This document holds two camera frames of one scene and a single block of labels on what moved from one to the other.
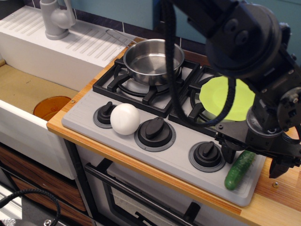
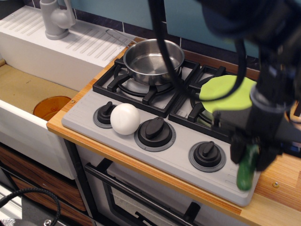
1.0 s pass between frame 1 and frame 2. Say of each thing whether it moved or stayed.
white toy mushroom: stayed
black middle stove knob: stayed
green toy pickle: moved
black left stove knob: stayed
